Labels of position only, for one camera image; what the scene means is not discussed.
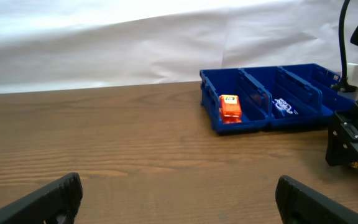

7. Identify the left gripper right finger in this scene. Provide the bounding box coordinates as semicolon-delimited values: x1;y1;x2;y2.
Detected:
275;175;358;224

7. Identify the black cable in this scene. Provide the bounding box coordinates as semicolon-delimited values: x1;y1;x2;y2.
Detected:
334;0;357;93

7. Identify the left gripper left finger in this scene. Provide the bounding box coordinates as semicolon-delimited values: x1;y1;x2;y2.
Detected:
0;172;84;224

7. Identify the blue candy pack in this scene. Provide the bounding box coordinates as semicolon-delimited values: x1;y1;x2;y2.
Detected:
272;97;300;118

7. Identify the blue tray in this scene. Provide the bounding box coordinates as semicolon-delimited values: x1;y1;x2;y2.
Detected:
199;63;357;136

